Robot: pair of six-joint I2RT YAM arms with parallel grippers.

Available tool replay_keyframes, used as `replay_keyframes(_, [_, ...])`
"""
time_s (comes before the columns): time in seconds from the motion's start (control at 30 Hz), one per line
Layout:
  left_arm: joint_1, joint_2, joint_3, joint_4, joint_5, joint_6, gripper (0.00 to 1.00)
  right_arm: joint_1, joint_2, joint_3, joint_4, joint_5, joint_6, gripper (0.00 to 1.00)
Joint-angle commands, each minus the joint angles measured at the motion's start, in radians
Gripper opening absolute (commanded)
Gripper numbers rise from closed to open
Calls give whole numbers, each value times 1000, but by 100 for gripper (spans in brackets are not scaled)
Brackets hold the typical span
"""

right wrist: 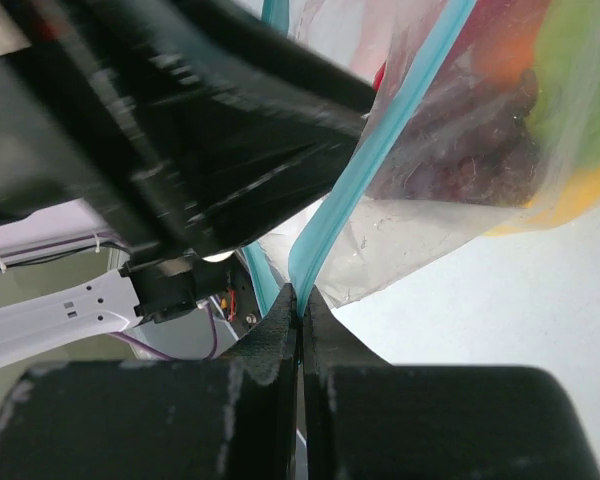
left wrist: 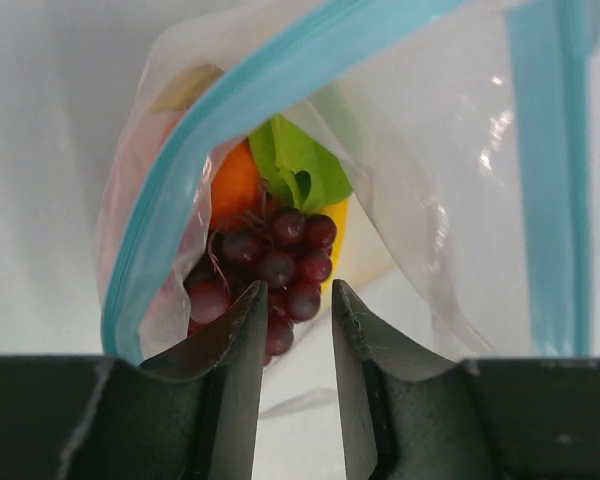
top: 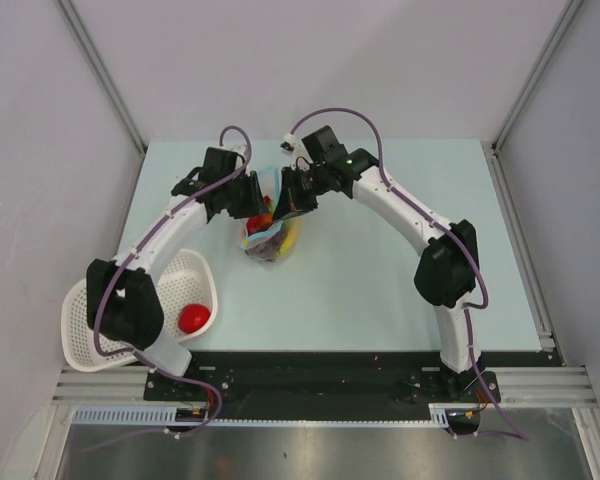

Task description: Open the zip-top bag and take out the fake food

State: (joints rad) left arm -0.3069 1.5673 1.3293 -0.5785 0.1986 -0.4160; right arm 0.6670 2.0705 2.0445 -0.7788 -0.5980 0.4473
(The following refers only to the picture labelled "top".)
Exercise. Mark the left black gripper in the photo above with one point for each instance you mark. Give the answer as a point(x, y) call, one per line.
point(255, 204)

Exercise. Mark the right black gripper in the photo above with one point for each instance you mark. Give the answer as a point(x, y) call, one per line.
point(290, 199)

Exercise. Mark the orange fake fruit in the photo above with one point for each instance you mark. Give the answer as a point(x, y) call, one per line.
point(260, 223)

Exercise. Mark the yellow fake banana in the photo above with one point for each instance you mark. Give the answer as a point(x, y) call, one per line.
point(292, 229)

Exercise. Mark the clear zip top bag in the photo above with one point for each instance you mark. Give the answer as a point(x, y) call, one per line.
point(270, 184)

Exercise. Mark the dark fake grape bunch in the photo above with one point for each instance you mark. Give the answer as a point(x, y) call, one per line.
point(270, 250)

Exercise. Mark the red fake apple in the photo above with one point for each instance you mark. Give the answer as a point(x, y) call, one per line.
point(193, 317)

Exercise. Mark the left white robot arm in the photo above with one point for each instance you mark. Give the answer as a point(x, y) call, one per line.
point(184, 215)

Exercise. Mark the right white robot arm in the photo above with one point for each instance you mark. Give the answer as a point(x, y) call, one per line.
point(448, 266)

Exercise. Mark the white perforated plastic basket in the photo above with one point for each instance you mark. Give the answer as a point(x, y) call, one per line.
point(101, 327)

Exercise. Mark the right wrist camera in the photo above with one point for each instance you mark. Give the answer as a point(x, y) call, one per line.
point(292, 146)

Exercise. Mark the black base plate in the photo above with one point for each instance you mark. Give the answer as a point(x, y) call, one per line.
point(324, 386)

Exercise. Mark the left aluminium corner post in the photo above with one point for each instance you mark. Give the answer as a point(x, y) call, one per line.
point(86, 45)

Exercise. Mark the aluminium corner post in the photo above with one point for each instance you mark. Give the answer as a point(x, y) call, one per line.
point(553, 44)
point(86, 45)

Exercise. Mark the white slotted cable duct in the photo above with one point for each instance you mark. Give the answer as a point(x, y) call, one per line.
point(182, 417)

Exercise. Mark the right aluminium corner post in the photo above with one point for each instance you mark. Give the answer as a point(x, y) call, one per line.
point(553, 44)

